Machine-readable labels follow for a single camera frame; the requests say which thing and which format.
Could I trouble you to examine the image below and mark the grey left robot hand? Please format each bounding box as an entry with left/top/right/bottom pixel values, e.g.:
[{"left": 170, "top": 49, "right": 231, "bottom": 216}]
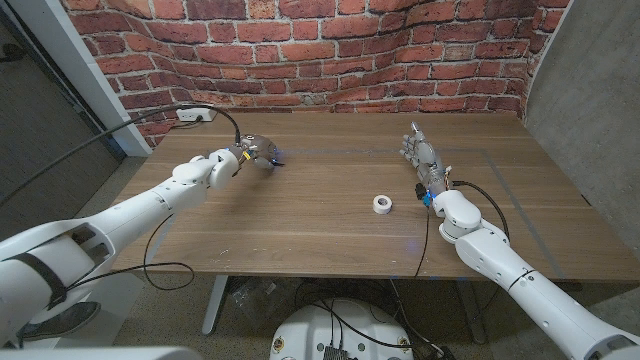
[{"left": 233, "top": 133, "right": 280, "bottom": 171}]

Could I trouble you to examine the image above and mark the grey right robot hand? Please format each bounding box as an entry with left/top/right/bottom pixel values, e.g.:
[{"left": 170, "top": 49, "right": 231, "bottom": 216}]
[{"left": 399, "top": 121, "right": 454, "bottom": 200}]

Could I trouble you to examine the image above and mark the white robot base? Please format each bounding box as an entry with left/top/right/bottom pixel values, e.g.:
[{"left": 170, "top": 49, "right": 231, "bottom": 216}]
[{"left": 269, "top": 298, "right": 415, "bottom": 360}]

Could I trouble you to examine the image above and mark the white power strip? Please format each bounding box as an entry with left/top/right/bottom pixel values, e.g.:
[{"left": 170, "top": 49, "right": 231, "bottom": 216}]
[{"left": 176, "top": 106, "right": 217, "bottom": 123}]

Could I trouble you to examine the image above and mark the red brick printed backdrop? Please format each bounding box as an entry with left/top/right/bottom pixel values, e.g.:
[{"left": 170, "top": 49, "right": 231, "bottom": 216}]
[{"left": 59, "top": 0, "right": 571, "bottom": 149}]

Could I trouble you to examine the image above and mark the clear plastic bag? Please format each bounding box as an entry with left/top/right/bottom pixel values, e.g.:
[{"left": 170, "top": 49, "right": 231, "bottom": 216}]
[{"left": 229, "top": 277, "right": 297, "bottom": 326}]

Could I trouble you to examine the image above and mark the grey metal table leg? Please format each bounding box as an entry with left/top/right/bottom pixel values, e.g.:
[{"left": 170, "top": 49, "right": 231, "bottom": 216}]
[
  {"left": 454, "top": 279, "right": 489, "bottom": 345},
  {"left": 201, "top": 274, "right": 229, "bottom": 336}
]

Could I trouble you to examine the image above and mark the white pillar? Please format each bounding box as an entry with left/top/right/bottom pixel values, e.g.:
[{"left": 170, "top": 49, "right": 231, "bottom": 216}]
[{"left": 7, "top": 0, "right": 154, "bottom": 159}]

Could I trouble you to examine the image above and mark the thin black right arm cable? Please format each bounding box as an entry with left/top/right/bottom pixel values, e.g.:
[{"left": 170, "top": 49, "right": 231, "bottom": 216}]
[{"left": 413, "top": 202, "right": 431, "bottom": 280}]

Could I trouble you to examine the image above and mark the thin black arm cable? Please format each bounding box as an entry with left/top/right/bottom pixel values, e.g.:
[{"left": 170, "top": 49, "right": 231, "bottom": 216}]
[
  {"left": 413, "top": 202, "right": 431, "bottom": 280},
  {"left": 64, "top": 212, "right": 196, "bottom": 292}
]

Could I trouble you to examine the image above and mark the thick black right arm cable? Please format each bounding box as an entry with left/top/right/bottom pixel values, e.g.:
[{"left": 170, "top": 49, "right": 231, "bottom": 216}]
[{"left": 439, "top": 179, "right": 512, "bottom": 341}]

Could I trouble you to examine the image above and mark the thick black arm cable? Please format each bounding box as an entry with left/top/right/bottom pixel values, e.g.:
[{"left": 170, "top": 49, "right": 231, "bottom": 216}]
[
  {"left": 439, "top": 179, "right": 512, "bottom": 341},
  {"left": 0, "top": 103, "right": 243, "bottom": 207}
]

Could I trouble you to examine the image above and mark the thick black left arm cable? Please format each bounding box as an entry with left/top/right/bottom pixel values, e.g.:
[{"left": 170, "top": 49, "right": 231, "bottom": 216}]
[{"left": 0, "top": 103, "right": 243, "bottom": 207}]

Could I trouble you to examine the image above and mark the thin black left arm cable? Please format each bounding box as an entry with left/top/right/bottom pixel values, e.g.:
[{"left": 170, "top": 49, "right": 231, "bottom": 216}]
[{"left": 64, "top": 212, "right": 196, "bottom": 292}]

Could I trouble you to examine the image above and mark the black cable over robot base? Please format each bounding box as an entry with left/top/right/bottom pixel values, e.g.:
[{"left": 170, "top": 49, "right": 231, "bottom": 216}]
[{"left": 299, "top": 298, "right": 416, "bottom": 349}]

